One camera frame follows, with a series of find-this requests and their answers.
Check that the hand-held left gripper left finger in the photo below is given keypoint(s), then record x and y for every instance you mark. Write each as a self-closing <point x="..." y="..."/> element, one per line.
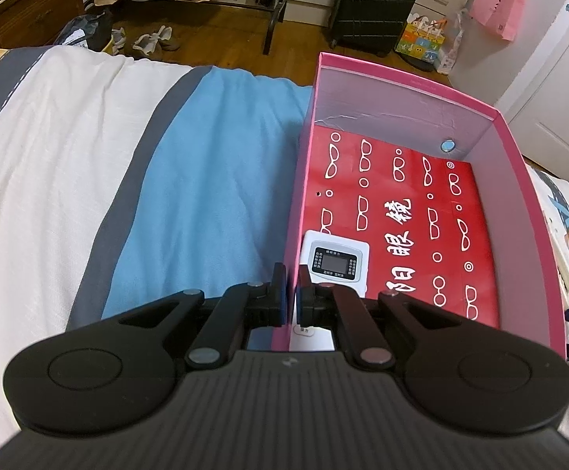
<point x="280" y="298"/>

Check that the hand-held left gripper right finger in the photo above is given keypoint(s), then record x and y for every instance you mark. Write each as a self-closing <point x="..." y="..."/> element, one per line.
<point x="305" y="301"/>

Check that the pink cardboard box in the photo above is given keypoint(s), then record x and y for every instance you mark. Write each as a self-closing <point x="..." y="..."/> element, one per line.
<point x="300" y="191"/>

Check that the white device with dark screen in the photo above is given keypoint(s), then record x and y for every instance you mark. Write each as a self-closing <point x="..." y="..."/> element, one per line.
<point x="335" y="262"/>

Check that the red printed paper bag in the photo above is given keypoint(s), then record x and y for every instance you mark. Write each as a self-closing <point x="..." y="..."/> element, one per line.
<point x="411" y="215"/>

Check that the small blue round button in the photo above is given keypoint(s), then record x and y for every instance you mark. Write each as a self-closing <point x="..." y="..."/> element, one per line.
<point x="447" y="145"/>

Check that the striped printed bed blanket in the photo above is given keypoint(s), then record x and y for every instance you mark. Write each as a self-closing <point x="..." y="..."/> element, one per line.
<point x="93" y="166"/>

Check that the white door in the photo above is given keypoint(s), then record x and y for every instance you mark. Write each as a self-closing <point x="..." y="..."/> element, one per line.
<point x="558" y="58"/>

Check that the black clothes rack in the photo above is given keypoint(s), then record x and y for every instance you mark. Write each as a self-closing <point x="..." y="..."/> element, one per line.
<point x="270" y="24"/>

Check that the colourful gift bag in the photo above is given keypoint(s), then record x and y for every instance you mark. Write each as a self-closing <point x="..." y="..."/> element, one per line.
<point x="421" y="36"/>

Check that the pair of slippers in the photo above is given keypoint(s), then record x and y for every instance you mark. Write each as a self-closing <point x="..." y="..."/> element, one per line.
<point x="148" y="41"/>

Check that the clear plastic bag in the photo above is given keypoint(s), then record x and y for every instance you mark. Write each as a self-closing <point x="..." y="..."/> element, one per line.
<point x="453" y="44"/>

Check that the black hard-shell suitcase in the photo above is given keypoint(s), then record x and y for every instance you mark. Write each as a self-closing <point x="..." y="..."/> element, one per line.
<point x="372" y="5"/>

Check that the white shoe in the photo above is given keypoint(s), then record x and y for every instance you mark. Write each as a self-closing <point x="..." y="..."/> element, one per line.
<point x="119" y="39"/>

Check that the pink paper bag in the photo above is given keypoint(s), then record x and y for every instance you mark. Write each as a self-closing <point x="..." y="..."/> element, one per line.
<point x="497" y="2"/>

